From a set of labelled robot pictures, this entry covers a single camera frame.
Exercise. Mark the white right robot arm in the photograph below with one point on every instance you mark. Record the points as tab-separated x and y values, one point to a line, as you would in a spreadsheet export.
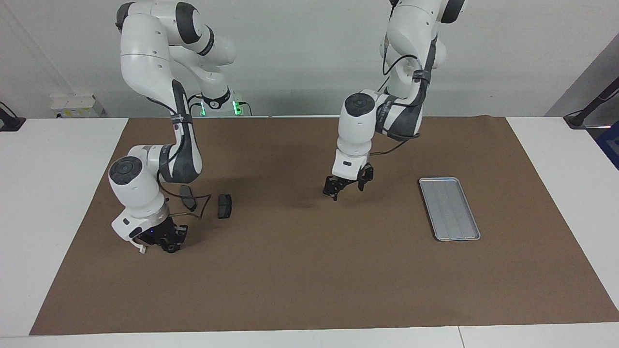
145	63

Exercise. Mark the white semicircular plastic bracket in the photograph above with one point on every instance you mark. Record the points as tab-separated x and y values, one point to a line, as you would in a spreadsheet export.
143	250

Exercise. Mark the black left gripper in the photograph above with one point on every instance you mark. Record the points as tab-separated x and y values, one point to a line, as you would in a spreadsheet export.
350	180

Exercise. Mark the blue object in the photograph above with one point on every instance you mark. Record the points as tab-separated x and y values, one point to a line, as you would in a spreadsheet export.
610	145

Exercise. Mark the white power box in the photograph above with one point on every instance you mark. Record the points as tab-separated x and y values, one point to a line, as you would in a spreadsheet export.
72	106

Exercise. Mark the long dark brake pad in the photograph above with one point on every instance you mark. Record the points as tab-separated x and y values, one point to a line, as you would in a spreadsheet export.
188	199

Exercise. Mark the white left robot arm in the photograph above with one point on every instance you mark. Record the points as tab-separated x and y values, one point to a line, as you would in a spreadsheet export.
355	130

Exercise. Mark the short dark brake pad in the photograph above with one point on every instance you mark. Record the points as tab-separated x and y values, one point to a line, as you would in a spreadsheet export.
225	206

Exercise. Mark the black clamp mount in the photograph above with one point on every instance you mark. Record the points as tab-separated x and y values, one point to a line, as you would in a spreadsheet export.
9	123

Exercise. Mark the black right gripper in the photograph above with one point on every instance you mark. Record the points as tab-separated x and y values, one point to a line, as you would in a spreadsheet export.
162	233

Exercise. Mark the black camera stand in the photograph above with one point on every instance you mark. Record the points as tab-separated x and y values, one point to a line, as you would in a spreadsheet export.
587	111

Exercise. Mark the silver metal tray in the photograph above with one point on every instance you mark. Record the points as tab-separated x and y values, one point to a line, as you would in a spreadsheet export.
449	210

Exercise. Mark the brown table mat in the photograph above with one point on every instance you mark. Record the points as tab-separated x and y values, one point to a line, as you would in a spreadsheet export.
309	270

